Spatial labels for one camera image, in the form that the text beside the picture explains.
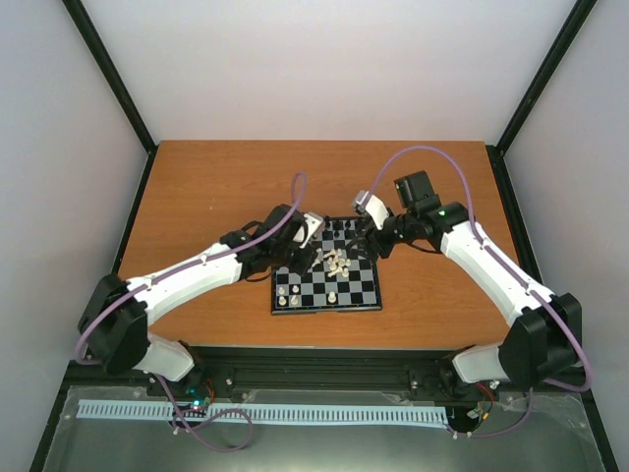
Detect black magnetic chess board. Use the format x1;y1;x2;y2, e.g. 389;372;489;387
271;216;382;316

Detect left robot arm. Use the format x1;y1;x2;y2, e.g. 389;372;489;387
76;205;325;396

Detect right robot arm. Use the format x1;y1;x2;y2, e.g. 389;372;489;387
351;171;581;390

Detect electronics board green led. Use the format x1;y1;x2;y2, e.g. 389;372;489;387
186;385;215;412

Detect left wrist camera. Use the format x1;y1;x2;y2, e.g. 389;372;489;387
293;212;324;249

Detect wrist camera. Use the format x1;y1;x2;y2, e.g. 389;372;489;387
293;212;324;249
352;190;389;230

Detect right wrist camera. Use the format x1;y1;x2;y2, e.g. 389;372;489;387
352;190;389;230

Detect black aluminium rail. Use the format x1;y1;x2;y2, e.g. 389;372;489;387
63;344;522;407

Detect light blue cable duct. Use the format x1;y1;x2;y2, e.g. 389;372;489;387
76;399;448;428

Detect right black frame post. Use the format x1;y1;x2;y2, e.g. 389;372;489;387
495;0;598;158

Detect black frame post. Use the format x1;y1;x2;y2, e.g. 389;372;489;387
495;0;598;158
61;0;158;148

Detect left black frame post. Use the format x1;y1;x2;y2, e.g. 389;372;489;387
61;0;158;148

